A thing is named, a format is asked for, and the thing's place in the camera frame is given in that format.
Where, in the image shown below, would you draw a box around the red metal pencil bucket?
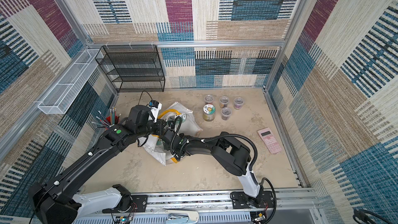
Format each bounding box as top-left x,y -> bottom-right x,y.
106,116 -> 119,126

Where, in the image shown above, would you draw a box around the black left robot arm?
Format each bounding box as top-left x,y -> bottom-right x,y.
28,120 -> 175,224

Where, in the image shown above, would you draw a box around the bundle of coloured pencils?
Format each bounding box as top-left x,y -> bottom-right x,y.
91,107 -> 121,129

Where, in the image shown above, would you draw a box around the green label seed jar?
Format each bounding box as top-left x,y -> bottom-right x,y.
203,104 -> 216,121

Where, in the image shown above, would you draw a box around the white handle tool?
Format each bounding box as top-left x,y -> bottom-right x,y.
165,209 -> 200,224

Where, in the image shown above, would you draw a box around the clear seed jar purple contents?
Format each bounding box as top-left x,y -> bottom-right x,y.
221,107 -> 232,120

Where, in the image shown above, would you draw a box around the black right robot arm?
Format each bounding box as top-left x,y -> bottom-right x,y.
160,130 -> 261,198

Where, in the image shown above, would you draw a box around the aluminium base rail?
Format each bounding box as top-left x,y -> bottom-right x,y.
75,188 -> 327,224

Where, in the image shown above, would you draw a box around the clear seed jar red contents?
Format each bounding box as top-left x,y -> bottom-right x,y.
219,95 -> 230,108

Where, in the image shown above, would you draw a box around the pink calculator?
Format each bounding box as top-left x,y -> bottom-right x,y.
257,128 -> 282,154

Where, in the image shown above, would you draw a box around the clear plastic seed jar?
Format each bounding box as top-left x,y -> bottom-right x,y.
204,94 -> 214,105

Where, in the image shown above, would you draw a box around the clear seed jar dark contents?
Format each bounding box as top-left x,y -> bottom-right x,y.
234,97 -> 244,110

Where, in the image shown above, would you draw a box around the white canvas tote bag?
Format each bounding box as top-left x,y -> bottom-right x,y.
143,102 -> 203,166

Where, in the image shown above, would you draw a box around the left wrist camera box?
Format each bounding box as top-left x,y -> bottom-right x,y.
125,100 -> 162,131

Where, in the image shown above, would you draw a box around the white wire mesh basket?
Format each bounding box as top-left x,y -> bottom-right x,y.
38,49 -> 99,115

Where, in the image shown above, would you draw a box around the black wire mesh shelf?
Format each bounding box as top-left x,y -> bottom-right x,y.
95,45 -> 165,93

